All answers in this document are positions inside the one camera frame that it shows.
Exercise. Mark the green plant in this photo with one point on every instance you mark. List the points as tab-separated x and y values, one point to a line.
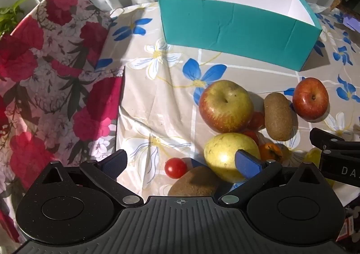
9	16

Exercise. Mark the pale purple object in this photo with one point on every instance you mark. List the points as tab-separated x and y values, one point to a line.
352	22

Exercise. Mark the red floral cloth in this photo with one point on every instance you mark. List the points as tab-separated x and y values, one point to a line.
53	79

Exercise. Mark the teal cardboard box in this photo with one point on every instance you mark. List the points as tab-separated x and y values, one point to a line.
239	26

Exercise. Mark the yellow-green apple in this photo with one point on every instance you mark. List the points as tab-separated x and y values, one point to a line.
222	152

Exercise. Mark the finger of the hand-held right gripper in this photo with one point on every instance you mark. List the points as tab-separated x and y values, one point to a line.
323	137

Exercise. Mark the large red-yellow apple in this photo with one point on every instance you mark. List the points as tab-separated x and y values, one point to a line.
225	106

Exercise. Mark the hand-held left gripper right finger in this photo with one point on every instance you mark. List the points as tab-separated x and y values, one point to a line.
248	165

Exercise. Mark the small red apple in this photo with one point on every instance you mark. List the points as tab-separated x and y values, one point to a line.
310	98

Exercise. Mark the small yellow fruit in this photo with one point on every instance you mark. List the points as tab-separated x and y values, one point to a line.
313	156

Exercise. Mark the small orange persimmon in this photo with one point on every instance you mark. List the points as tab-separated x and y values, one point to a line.
270	152

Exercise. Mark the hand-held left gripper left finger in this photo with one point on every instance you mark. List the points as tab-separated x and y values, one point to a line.
114	163

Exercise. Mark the dark packet with red label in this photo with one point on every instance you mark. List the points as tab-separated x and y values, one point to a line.
350	226

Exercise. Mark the brown kiwi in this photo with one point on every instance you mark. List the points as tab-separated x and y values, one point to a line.
194	182
278	116

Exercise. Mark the blue flower tablecloth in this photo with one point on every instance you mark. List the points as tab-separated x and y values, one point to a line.
157	96

